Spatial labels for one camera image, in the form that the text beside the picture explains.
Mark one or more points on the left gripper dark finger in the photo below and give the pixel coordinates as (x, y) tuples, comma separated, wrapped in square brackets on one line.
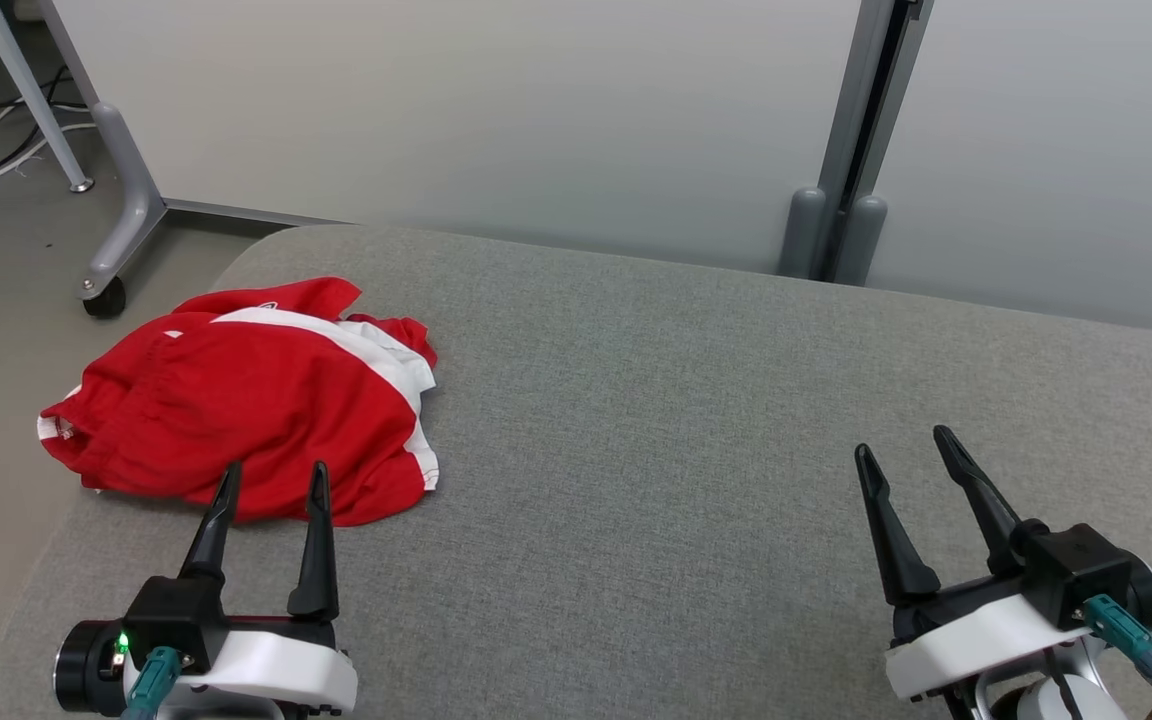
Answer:
[(211, 545), (316, 570)]

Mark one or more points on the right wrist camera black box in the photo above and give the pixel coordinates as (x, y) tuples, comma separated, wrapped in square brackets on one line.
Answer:
[(1076, 570)]

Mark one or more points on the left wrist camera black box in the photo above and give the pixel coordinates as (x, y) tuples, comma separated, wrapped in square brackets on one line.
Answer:
[(171, 620)]

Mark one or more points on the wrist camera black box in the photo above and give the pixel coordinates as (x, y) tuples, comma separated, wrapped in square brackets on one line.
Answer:
[(1076, 570), (171, 620)]

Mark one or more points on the grey rounded post foot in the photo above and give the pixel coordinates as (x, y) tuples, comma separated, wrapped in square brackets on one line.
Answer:
[(861, 240), (802, 235)]

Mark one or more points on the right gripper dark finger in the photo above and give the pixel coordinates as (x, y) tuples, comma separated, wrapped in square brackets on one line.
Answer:
[(986, 510), (901, 560)]

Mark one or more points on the grey partition base rail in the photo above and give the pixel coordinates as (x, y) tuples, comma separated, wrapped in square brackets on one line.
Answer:
[(236, 213)]

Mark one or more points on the thin slanted desk leg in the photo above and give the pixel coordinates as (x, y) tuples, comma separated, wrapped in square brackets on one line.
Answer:
[(29, 95)]

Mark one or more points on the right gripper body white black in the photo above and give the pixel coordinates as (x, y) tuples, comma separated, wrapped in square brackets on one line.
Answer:
[(966, 640)]

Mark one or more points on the black caster wheel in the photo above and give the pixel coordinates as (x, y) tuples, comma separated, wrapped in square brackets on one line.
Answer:
[(104, 300)]

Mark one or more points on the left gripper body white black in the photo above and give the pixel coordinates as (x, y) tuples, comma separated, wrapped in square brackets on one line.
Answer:
[(266, 675)]

